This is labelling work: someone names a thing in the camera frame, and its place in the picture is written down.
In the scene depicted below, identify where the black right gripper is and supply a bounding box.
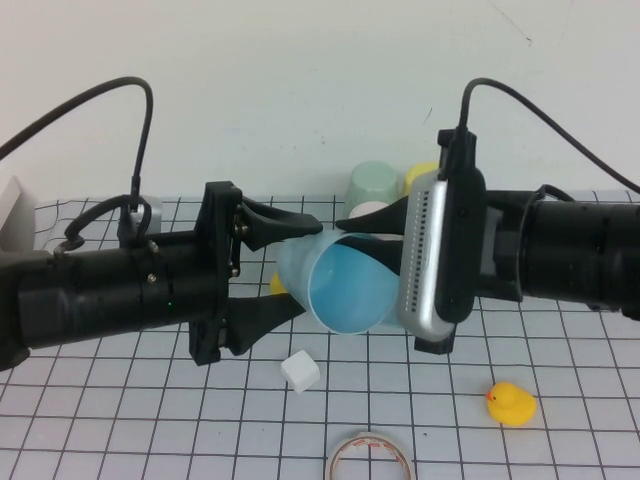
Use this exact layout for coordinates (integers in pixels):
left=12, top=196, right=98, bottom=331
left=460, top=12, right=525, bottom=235
left=335, top=192, right=531, bottom=304

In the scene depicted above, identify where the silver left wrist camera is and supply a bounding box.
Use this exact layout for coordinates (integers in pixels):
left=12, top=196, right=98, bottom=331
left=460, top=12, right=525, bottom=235
left=119, top=196, right=164, bottom=236

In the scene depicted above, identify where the mint green plastic cup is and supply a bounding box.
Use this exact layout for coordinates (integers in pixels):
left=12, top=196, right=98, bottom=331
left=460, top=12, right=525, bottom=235
left=344, top=160, right=405, bottom=216

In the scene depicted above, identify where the yellow rubber duck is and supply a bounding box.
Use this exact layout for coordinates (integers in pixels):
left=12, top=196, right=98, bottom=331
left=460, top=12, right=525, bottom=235
left=485, top=382, right=538, bottom=428

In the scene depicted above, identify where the white cube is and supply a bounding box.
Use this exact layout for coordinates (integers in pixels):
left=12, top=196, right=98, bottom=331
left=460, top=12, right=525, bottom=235
left=280, top=349, right=321, bottom=395

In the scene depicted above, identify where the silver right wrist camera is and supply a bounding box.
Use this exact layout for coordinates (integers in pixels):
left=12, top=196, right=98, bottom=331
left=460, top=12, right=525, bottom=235
left=396, top=128, right=487, bottom=356

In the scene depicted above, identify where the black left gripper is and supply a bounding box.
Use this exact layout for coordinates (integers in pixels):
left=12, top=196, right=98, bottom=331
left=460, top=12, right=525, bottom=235
left=138, top=180, right=324, bottom=365

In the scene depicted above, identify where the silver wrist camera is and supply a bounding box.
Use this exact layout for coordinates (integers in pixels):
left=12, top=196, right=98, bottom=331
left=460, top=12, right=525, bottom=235
left=396, top=128, right=487, bottom=356
left=119, top=196, right=164, bottom=236

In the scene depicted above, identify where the yellow plastic cup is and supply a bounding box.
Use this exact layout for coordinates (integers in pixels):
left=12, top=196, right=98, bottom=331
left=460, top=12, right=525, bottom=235
left=403, top=160, right=441, bottom=197

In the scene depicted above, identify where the pale pink plastic cup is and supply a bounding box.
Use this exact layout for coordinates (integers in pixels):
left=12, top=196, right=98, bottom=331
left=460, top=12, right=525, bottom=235
left=348, top=200, right=389, bottom=221

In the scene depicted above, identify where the black right camera cable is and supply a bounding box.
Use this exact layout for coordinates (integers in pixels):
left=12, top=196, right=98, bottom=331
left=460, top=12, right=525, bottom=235
left=457, top=77, right=640, bottom=201

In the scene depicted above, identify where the clear tape roll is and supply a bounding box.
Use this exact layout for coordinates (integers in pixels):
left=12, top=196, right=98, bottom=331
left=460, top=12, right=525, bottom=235
left=325, top=431, right=414, bottom=480

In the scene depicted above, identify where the grey checkered tablecloth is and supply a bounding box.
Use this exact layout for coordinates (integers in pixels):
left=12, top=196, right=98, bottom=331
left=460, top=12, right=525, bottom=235
left=0, top=192, right=640, bottom=480

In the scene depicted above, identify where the light blue plastic cup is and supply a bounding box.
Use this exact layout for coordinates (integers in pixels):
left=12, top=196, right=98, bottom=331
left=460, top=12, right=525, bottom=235
left=276, top=229, right=404, bottom=335

